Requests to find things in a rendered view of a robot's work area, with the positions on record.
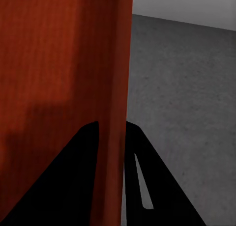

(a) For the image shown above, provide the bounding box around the storage box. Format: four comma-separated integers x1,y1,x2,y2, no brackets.
0,0,133,226

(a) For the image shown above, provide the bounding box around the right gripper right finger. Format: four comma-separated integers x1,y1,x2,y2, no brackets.
124,121,206,226

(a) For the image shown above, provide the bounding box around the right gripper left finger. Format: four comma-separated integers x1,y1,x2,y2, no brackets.
0,121,99,226

